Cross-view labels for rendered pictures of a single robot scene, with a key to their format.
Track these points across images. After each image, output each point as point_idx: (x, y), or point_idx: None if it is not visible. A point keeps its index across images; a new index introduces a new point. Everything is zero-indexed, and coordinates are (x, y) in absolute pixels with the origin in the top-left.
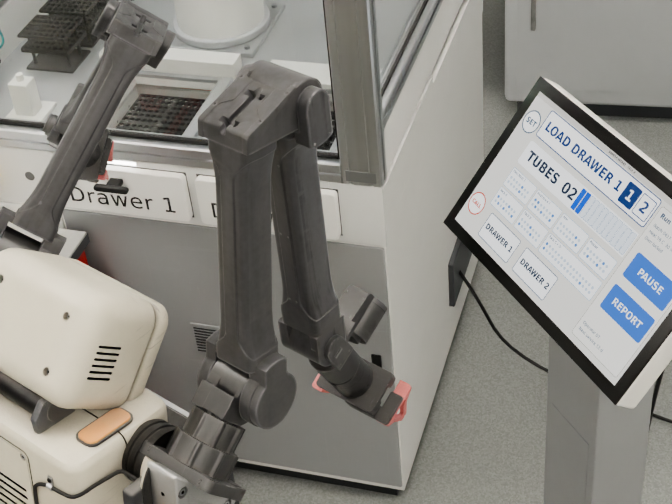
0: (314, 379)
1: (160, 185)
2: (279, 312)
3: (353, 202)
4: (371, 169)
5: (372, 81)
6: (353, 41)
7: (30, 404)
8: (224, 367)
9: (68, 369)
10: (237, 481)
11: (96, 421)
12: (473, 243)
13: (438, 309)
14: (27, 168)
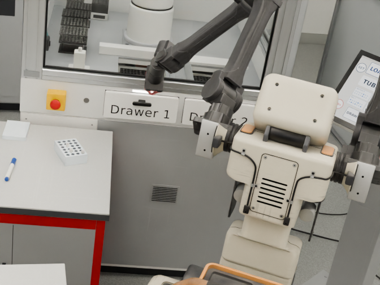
0: (211, 212)
1: (165, 103)
2: (204, 174)
3: None
4: None
5: (290, 48)
6: (287, 29)
7: (299, 139)
8: (367, 126)
9: (327, 119)
10: (147, 280)
11: (323, 149)
12: (340, 120)
13: None
14: (86, 95)
